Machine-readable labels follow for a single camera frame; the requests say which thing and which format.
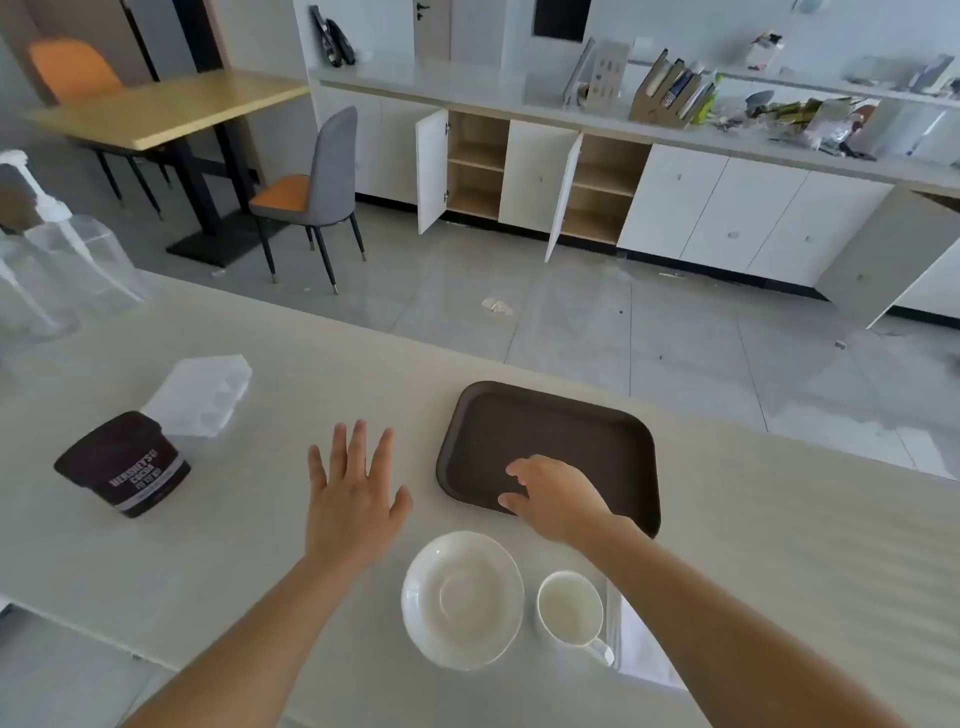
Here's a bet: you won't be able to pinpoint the narrow open white cabinet door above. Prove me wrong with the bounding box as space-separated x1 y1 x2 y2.
416 108 450 237

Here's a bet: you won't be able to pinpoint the white cabinet unit with counter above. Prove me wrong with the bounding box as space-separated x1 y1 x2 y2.
308 63 960 331

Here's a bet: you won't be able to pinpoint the translucent plastic organizer box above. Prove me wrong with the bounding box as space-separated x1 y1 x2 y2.
140 354 254 439

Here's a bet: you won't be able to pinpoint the person's right forearm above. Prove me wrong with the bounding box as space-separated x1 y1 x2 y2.
577 513 913 728

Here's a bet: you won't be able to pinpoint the orange chair with black legs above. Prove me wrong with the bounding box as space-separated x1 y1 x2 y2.
26 38 174 220

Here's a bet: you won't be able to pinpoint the person's right hand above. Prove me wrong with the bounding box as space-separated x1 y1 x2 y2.
497 454 616 547

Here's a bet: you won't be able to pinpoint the person's left hand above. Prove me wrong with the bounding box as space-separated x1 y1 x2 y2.
303 419 415 575

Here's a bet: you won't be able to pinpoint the clear pump bottle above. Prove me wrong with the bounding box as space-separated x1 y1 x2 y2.
0 149 151 316
0 232 80 346

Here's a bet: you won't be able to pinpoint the wooden table with black base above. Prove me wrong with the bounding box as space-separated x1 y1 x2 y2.
22 68 313 269

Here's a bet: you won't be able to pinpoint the dark brown cocoa tub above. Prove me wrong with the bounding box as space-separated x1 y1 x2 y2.
53 410 192 520

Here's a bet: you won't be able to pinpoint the white cup with handle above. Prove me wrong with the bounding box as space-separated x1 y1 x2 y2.
535 570 616 668

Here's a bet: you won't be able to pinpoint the white standing card box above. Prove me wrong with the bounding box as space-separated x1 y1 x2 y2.
563 37 633 106

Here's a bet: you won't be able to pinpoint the pile of clutter on counter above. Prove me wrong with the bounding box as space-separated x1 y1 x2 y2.
719 89 879 160

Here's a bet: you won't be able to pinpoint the grey door with handle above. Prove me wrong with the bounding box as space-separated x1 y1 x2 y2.
412 0 454 63

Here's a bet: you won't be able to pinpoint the grey chair with orange seat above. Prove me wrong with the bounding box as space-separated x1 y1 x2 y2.
248 105 368 296

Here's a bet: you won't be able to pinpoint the dark wall panel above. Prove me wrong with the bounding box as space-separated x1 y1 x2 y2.
533 0 592 43

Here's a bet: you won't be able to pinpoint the thin open white cabinet door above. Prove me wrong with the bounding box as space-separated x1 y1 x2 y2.
544 131 585 265

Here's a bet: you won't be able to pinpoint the black items on counter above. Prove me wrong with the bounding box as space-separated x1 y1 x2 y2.
308 4 358 70

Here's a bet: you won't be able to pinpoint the white napkin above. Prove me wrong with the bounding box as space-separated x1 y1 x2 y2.
604 581 690 693

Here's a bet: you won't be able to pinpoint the white scalloped saucer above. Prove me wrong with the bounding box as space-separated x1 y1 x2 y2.
400 530 526 672

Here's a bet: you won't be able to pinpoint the dark brown tray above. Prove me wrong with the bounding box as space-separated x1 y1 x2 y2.
435 380 662 540

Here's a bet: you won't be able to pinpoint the cardboard box of books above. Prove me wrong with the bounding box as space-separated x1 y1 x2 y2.
628 49 718 130

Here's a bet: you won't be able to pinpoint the wide open white cabinet door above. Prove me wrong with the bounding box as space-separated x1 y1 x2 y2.
815 185 960 331

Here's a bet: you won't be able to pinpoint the person's left forearm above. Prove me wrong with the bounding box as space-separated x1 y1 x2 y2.
119 553 376 728

